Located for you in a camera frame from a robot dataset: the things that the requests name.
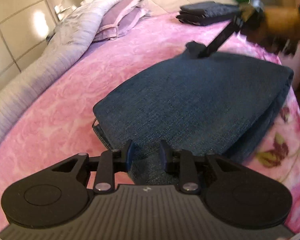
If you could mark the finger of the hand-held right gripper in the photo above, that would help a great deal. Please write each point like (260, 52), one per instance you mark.
(220, 38)

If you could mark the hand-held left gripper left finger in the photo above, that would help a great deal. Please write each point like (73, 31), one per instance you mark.
(128, 155)

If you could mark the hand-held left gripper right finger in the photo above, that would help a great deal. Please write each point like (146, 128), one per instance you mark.
(163, 155)

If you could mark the blue jeans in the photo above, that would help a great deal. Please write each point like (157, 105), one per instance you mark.
(202, 100)

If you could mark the person's right forearm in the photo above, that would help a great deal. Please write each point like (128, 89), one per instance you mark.
(282, 20)

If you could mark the dark clothes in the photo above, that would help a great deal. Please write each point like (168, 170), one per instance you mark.
(202, 11)

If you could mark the pink floral blanket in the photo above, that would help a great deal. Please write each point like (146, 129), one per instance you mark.
(65, 92)

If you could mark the lavender pillow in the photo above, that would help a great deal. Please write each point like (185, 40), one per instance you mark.
(120, 17)

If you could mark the beige padded headboard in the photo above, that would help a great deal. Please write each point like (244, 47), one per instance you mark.
(15, 17)

